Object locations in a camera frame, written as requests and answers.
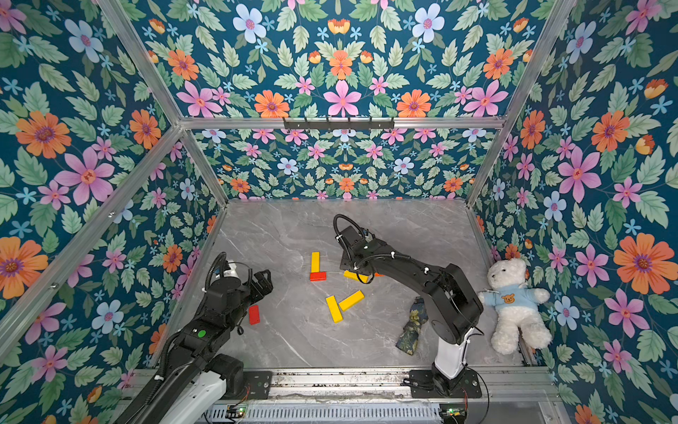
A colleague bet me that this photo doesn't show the small red block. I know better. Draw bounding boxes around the small red block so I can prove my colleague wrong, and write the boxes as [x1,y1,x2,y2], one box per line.
[248,305,261,326]

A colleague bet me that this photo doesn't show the yellow block of h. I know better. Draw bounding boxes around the yellow block of h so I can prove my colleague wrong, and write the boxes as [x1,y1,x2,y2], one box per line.
[311,252,321,274]

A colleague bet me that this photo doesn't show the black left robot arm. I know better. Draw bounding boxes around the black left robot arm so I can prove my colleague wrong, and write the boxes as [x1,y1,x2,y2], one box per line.
[115,263,273,423]

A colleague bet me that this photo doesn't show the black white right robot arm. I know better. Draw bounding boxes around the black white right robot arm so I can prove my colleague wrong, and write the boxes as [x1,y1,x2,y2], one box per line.
[334,221,484,395]

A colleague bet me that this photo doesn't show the yellow block middle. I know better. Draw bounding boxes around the yellow block middle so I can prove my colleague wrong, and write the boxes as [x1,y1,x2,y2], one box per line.
[344,270,370,284]

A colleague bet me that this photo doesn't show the yellow block left lower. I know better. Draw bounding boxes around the yellow block left lower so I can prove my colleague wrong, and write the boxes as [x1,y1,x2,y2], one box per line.
[339,291,365,311]

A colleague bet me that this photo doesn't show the yellow block left upper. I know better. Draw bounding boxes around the yellow block left upper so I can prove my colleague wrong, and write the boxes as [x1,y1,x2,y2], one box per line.
[326,296,344,323]

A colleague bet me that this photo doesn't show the camouflage cloth pouch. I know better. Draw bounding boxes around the camouflage cloth pouch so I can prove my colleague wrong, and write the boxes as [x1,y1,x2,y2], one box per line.
[395,297,428,356]

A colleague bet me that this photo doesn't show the white teddy bear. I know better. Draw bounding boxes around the white teddy bear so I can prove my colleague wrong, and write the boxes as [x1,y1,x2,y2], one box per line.
[478,258,553,355]

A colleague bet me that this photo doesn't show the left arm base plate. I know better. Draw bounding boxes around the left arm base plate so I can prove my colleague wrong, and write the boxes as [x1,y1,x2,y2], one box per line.
[234,371,273,400]

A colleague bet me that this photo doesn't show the black hook rail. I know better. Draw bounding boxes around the black hook rail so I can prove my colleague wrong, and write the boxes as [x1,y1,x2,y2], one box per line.
[282,118,396,131]

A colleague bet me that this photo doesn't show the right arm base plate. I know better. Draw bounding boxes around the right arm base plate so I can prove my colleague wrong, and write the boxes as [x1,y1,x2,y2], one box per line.
[402,367,483,399]

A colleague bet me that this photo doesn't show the aluminium front rail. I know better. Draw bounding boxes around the aluminium front rail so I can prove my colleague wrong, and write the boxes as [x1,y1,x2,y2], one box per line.
[246,365,561,403]

